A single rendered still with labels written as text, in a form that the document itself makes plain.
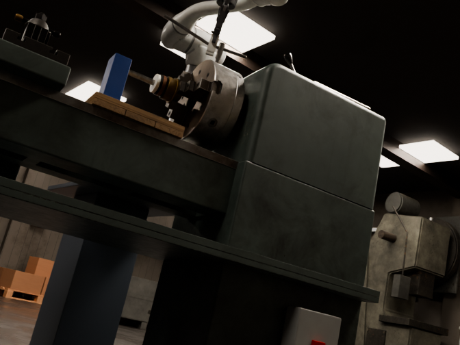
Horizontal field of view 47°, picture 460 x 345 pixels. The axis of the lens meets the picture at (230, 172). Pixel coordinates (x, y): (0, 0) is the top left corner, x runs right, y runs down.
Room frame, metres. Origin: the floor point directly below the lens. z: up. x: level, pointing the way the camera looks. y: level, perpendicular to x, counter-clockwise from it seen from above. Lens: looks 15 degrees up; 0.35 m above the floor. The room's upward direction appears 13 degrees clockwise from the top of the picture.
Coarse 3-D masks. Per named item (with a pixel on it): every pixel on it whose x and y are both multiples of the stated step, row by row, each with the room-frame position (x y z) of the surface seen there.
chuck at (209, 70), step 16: (208, 64) 1.75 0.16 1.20; (208, 80) 1.72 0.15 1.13; (224, 80) 1.70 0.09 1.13; (208, 96) 1.69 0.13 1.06; (224, 96) 1.69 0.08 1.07; (192, 112) 1.78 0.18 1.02; (208, 112) 1.70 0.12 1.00; (224, 112) 1.71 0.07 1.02; (192, 128) 1.75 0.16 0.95; (208, 128) 1.74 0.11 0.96; (208, 144) 1.82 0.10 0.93
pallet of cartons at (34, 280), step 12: (36, 264) 8.50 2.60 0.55; (48, 264) 8.60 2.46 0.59; (0, 276) 8.13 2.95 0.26; (12, 276) 7.89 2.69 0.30; (24, 276) 7.99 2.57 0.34; (36, 276) 8.13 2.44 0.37; (48, 276) 8.64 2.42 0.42; (0, 288) 8.00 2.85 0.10; (12, 288) 7.90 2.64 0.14; (24, 288) 8.03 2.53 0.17; (36, 288) 8.18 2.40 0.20; (24, 300) 8.06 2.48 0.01; (36, 300) 8.20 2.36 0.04
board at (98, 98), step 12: (96, 96) 1.48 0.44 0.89; (108, 96) 1.50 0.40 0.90; (108, 108) 1.50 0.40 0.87; (120, 108) 1.52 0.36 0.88; (132, 108) 1.53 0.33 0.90; (144, 120) 1.56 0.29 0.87; (156, 120) 1.57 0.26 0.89; (168, 120) 1.59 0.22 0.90; (168, 132) 1.60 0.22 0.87; (180, 132) 1.61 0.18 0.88
